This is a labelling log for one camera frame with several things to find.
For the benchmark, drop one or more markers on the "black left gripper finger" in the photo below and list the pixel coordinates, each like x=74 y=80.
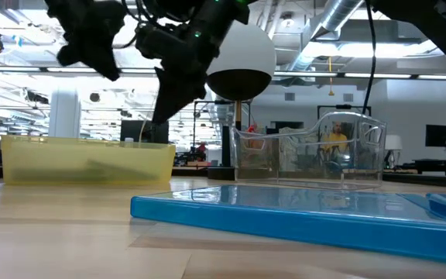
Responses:
x=68 y=56
x=107 y=66

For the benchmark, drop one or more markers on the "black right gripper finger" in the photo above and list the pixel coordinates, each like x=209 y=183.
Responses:
x=176 y=97

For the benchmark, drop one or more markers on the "clear plastic bin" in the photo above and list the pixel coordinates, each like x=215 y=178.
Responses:
x=246 y=162

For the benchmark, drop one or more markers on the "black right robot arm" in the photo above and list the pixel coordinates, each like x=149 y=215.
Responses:
x=440 y=31

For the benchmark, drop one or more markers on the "ceiling light strip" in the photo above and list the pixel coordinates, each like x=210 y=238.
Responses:
x=378 y=75
x=79 y=70

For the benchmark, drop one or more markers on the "black desk monitor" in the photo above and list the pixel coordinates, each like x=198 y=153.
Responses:
x=153 y=131

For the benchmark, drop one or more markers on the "white globe table lamp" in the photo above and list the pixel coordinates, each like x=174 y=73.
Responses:
x=242 y=50

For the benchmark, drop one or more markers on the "white building column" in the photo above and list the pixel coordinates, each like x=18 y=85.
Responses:
x=64 y=116

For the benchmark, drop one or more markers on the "yellow translucent plastic bin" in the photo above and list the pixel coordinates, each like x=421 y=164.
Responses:
x=52 y=155

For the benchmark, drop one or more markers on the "person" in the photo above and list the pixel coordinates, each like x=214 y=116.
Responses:
x=337 y=139

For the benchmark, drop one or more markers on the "white shade lamp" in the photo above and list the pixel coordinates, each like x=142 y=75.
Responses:
x=393 y=142

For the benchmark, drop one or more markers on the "dark desk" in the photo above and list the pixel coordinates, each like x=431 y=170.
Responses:
x=440 y=162

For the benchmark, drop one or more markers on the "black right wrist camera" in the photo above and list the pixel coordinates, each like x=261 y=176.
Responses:
x=149 y=40

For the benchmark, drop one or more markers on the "silver ventilation duct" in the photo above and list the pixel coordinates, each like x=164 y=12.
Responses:
x=335 y=15

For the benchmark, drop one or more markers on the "black wall monitor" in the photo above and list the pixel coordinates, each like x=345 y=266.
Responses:
x=438 y=135

